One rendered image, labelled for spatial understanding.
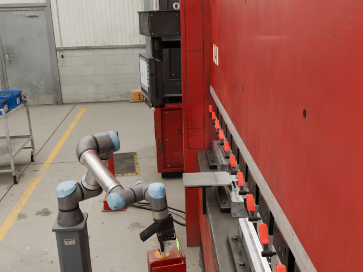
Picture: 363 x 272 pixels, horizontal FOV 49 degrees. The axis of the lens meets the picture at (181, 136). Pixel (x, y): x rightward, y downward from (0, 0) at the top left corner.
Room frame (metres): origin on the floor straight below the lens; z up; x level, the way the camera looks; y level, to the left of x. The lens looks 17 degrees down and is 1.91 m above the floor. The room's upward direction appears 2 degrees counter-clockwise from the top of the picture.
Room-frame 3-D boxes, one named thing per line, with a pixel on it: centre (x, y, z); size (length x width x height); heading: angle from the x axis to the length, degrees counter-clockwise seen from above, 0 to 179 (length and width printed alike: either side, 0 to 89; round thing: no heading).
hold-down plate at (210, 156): (2.72, -0.21, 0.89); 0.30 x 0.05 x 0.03; 1
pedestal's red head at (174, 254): (1.66, 0.09, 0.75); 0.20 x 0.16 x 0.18; 12
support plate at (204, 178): (2.11, -0.13, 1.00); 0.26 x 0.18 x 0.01; 91
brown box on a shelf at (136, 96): (4.50, 0.46, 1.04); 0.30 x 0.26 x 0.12; 5
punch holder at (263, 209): (1.14, -0.30, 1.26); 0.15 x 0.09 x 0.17; 1
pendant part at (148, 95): (3.29, 0.24, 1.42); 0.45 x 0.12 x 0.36; 15
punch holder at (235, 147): (1.74, -0.29, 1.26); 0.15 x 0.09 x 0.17; 1
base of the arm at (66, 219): (2.07, 0.66, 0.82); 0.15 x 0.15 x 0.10
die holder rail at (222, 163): (2.67, -0.27, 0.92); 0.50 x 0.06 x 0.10; 1
